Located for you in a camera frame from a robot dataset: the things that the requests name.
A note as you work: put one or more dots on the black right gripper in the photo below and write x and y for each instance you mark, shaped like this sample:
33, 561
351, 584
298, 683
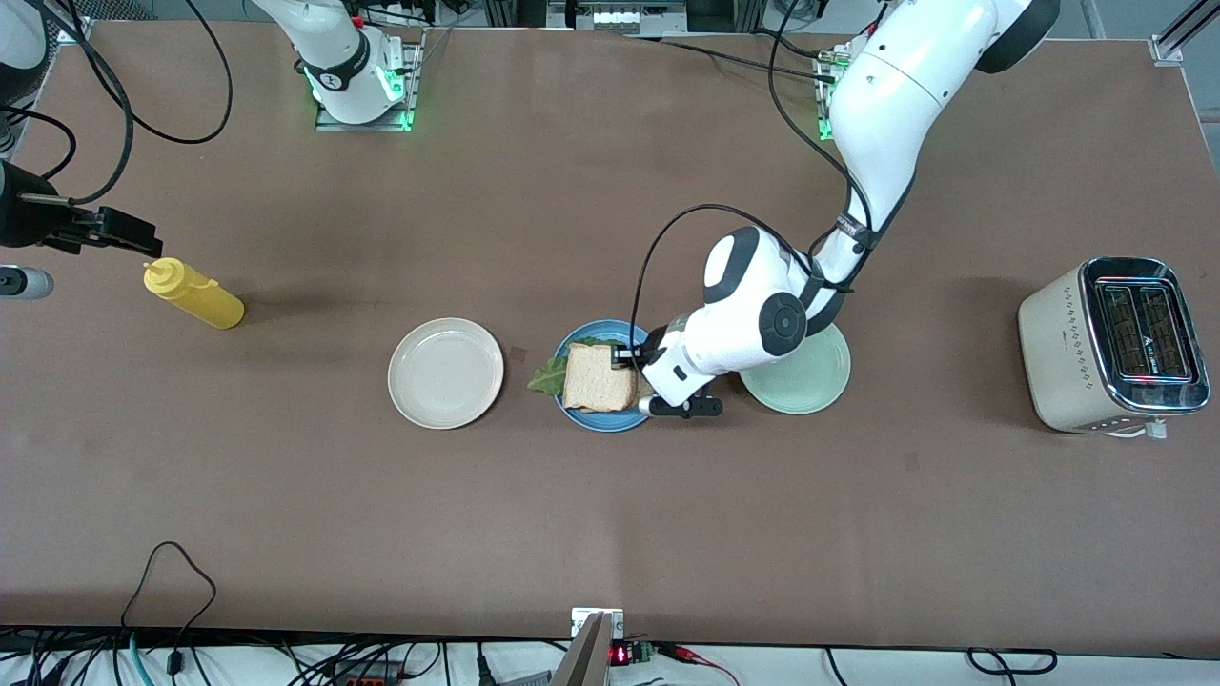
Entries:
27, 218

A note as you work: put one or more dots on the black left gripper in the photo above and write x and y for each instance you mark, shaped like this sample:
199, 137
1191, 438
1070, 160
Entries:
640, 358

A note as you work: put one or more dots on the bread slice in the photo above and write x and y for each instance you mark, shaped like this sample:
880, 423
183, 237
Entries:
599, 378

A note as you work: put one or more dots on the green lettuce leaf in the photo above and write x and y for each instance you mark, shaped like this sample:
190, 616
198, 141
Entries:
548, 376

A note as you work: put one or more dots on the yellow mustard squeeze bottle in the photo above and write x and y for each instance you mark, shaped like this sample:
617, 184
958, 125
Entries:
210, 305

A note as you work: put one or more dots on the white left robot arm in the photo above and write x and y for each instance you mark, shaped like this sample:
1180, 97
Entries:
886, 105

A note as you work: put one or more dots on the blue round plate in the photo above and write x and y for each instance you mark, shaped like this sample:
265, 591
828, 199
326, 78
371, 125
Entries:
605, 421

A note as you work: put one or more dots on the beige round plate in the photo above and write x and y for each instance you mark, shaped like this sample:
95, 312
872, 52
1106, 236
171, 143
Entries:
445, 373

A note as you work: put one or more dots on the pale green round plate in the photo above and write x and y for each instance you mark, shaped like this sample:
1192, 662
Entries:
810, 381

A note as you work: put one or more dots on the red LED display board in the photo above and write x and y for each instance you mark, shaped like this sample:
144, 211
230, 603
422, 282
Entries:
620, 655

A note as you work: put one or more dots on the red clip lead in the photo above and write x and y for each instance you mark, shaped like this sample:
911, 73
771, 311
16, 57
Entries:
686, 654

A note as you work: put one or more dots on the grey equipment box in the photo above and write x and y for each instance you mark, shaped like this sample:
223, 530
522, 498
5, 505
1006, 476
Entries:
620, 17

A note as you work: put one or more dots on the cream two-slot toaster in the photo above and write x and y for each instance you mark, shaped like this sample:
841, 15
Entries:
1058, 372

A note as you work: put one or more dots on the aluminium corner bracket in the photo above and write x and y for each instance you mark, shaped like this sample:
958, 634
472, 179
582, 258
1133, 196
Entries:
76, 34

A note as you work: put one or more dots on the white metal bracket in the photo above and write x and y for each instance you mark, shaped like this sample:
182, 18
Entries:
581, 619

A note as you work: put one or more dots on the grey metal camera post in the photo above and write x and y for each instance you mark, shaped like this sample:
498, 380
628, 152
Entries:
586, 662

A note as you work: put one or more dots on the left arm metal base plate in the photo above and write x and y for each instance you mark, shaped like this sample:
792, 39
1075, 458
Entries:
823, 105

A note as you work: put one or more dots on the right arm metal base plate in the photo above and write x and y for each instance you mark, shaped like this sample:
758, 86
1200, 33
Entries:
416, 86

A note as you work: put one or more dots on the aluminium frame profile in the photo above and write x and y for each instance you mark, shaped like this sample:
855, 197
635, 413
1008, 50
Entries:
1165, 50

